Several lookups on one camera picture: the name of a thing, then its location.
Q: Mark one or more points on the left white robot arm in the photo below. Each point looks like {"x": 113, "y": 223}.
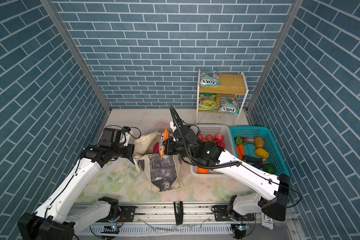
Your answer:
{"x": 51, "y": 220}

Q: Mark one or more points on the teal plastic basket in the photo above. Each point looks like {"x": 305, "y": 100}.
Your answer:
{"x": 248, "y": 149}

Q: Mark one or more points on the brown potato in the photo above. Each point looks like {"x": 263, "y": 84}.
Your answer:
{"x": 259, "y": 142}

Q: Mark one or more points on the purple eggplant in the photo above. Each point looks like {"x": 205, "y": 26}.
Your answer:
{"x": 246, "y": 139}

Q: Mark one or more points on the pink dragon fruit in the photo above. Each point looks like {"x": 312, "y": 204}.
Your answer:
{"x": 156, "y": 148}

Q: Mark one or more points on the yellow corn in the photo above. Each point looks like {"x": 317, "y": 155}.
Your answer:
{"x": 261, "y": 153}

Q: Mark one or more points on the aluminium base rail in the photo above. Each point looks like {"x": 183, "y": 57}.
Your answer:
{"x": 171, "y": 219}

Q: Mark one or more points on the green fox's candy bag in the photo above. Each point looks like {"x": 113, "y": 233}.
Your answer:
{"x": 228, "y": 105}
{"x": 210, "y": 78}

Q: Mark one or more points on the orange Fox's candy bag top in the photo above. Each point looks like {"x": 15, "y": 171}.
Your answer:
{"x": 163, "y": 143}

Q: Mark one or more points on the green Fox's candy bag top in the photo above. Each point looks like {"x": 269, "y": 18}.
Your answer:
{"x": 210, "y": 78}

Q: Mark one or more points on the dark cucumber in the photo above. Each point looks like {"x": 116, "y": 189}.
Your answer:
{"x": 249, "y": 159}

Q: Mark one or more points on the black rail clamp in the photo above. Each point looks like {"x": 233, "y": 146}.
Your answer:
{"x": 179, "y": 212}

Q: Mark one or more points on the white plastic basket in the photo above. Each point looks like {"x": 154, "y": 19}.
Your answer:
{"x": 228, "y": 141}

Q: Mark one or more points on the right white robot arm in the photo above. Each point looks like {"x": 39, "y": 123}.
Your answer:
{"x": 271, "y": 191}

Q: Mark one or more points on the green Fox's candy bag lower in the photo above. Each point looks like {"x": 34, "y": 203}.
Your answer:
{"x": 228, "y": 105}

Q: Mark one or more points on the green avocado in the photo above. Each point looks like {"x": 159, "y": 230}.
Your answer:
{"x": 269, "y": 168}

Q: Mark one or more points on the orange tangerine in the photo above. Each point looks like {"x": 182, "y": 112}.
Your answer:
{"x": 202, "y": 171}

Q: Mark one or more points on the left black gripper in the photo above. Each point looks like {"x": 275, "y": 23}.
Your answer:
{"x": 131, "y": 148}

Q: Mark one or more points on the white blue box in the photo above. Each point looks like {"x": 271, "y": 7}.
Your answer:
{"x": 267, "y": 222}

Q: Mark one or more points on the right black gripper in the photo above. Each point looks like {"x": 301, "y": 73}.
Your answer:
{"x": 169, "y": 146}

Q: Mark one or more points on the cream canvas tote bag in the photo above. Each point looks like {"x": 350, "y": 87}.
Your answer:
{"x": 162, "y": 173}

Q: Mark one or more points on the white wooden two-tier shelf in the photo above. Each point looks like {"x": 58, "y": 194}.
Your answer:
{"x": 234, "y": 86}

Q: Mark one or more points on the green yellow candy bag lower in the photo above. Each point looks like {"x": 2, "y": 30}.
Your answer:
{"x": 207, "y": 102}

